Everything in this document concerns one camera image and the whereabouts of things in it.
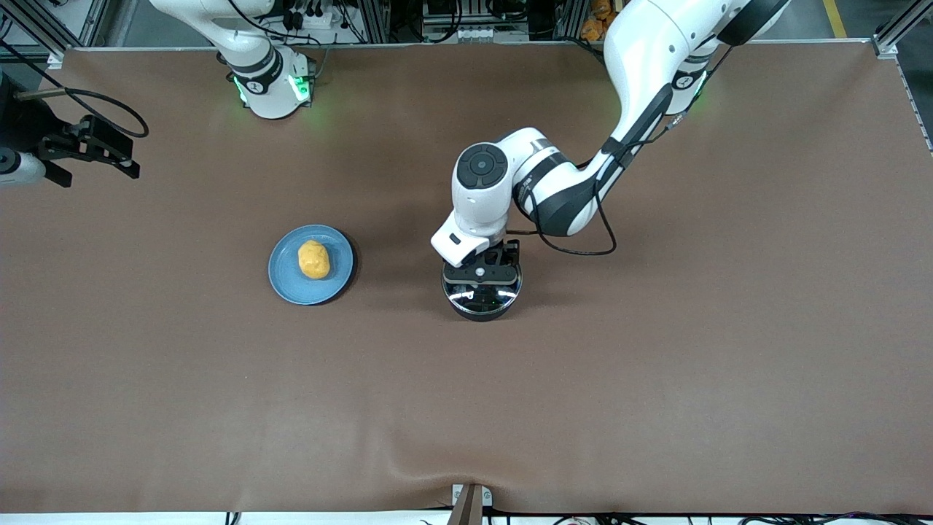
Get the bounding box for glass lid with blue knob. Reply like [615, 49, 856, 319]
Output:
[443, 281, 523, 311]

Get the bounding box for yellow potato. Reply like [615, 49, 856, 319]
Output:
[297, 240, 331, 281]

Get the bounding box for brown table cover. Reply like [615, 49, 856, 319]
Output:
[0, 40, 933, 515]

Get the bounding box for blue round plate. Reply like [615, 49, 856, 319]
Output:
[268, 224, 356, 306]

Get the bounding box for white power strip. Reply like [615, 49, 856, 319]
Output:
[281, 6, 343, 30]

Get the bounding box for bag of orange snacks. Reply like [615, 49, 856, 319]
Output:
[581, 0, 619, 42]

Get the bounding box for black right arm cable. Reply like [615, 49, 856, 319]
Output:
[0, 40, 150, 139]

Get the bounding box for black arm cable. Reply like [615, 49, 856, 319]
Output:
[0, 40, 150, 139]
[507, 44, 733, 257]

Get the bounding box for black pot with blue handle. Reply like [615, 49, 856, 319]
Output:
[442, 270, 523, 322]

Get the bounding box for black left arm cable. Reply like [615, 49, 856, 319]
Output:
[507, 44, 733, 257]

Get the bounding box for aluminium frame profiles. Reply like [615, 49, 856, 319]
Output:
[0, 0, 110, 59]

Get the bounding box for grey metal bracket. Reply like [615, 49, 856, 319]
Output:
[452, 483, 493, 508]

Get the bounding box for brown mounting post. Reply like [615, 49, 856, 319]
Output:
[447, 485, 483, 525]

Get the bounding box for aluminium frame post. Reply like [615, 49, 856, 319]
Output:
[357, 0, 391, 43]

